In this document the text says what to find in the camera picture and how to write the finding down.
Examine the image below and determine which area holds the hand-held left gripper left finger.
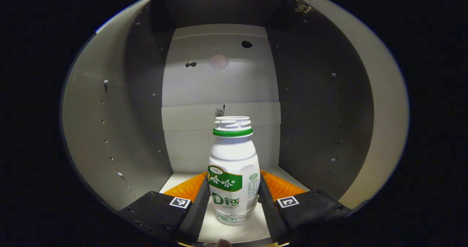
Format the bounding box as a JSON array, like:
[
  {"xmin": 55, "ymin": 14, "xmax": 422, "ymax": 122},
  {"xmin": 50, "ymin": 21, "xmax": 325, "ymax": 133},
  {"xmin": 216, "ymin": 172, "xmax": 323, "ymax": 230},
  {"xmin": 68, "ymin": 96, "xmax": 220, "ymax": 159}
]
[{"xmin": 119, "ymin": 172, "xmax": 211, "ymax": 244}]

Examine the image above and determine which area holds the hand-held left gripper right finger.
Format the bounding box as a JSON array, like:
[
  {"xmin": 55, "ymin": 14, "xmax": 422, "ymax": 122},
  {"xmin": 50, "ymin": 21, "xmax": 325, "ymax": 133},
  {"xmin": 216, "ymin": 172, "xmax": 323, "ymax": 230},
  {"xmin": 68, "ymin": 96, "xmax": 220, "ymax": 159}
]
[{"xmin": 258, "ymin": 170, "xmax": 351, "ymax": 244}]

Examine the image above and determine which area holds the white bottle with green label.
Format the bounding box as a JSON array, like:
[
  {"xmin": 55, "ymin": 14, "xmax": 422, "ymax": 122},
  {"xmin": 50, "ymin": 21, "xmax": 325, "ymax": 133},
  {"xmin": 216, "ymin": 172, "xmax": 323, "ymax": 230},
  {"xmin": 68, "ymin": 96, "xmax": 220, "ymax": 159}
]
[{"xmin": 208, "ymin": 116, "xmax": 261, "ymax": 226}]

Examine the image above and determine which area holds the beige cabinet door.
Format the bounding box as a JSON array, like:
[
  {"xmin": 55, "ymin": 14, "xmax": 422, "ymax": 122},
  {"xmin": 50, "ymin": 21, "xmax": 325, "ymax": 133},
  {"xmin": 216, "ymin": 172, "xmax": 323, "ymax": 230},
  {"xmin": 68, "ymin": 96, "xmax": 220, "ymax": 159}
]
[{"xmin": 289, "ymin": 0, "xmax": 409, "ymax": 209}]

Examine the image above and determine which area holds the metal cabinet hinge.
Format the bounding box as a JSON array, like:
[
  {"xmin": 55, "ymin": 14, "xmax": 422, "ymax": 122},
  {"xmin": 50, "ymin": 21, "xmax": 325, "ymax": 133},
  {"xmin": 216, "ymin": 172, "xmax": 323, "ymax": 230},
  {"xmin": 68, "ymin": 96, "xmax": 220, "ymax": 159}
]
[{"xmin": 295, "ymin": 0, "xmax": 312, "ymax": 14}]

